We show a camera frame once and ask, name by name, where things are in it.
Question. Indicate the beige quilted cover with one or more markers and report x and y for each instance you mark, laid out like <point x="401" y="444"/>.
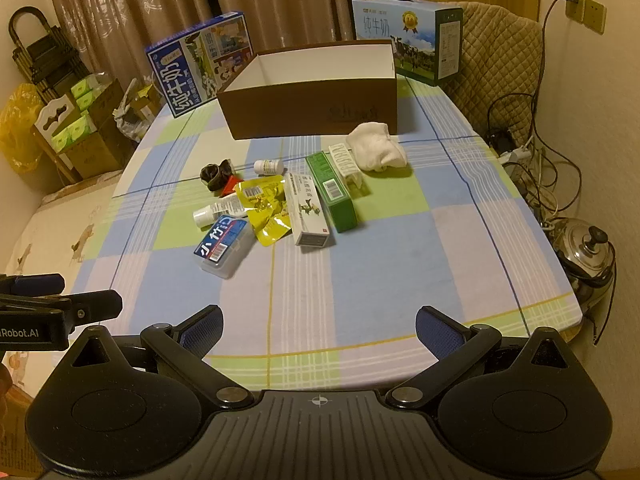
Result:
<point x="500" y="50"/>

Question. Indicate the white and blue tube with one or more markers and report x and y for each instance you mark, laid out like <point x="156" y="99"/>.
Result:
<point x="220" y="207"/>

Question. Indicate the white power strip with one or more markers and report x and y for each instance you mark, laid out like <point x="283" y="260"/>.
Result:
<point x="517" y="152"/>

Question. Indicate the crumpled plastic bag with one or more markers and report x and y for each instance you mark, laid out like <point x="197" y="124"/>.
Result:
<point x="132" y="115"/>

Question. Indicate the small red packet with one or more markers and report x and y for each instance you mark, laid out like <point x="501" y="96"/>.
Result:
<point x="231" y="187"/>

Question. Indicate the yellow plastic bag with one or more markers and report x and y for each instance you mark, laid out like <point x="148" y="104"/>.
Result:
<point x="20" y="130"/>

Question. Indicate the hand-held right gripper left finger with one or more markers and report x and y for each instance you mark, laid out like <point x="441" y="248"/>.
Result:
<point x="200" y="331"/>

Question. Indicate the white medicine box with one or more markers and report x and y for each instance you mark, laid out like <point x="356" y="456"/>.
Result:
<point x="307" y="210"/>

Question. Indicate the green medicine box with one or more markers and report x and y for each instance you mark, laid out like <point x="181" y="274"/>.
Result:
<point x="332" y="195"/>

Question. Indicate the small white pill bottle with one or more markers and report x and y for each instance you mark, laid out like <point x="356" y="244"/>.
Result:
<point x="267" y="166"/>

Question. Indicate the cardboard box of green tissues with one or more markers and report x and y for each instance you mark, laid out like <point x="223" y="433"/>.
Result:
<point x="95" y="150"/>

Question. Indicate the beige wall socket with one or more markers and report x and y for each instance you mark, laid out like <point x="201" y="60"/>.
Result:
<point x="595" y="16"/>
<point x="575" y="7"/>

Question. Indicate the light blue milk carton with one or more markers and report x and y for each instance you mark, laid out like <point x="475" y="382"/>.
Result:
<point x="380" y="25"/>

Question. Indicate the dark brown scrunchie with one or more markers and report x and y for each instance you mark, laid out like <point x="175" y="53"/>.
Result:
<point x="212" y="175"/>

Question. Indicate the black folding cart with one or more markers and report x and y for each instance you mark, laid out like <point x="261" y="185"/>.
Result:
<point x="45" y="55"/>

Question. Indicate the dark blue milk carton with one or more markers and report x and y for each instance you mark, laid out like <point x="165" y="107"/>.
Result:
<point x="175" y="75"/>

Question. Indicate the beige patterned curtain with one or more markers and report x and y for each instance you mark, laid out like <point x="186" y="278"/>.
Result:
<point x="125" y="5"/>

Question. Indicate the white sock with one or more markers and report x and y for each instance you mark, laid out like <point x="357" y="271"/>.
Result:
<point x="375" y="150"/>

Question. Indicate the brown cardboard box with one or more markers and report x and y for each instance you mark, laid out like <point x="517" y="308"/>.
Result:
<point x="300" y="110"/>

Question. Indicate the clear plastic box blue label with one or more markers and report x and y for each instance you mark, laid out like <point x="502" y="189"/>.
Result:
<point x="222" y="245"/>

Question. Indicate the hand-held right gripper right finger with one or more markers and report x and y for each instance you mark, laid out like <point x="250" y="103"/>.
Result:
<point x="440" y="332"/>

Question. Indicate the steel kettle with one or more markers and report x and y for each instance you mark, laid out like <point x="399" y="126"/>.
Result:
<point x="585" y="250"/>

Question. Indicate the black power adapter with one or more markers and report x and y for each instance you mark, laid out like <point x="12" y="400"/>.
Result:
<point x="500" y="139"/>

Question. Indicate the yellow foil packet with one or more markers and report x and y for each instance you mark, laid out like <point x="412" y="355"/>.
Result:
<point x="265" y="205"/>

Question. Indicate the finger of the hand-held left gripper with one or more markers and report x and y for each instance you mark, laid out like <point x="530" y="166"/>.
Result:
<point x="95" y="305"/>
<point x="40" y="284"/>

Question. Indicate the clear plastic vial strip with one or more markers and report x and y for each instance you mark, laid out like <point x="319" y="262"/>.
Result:
<point x="342" y="160"/>

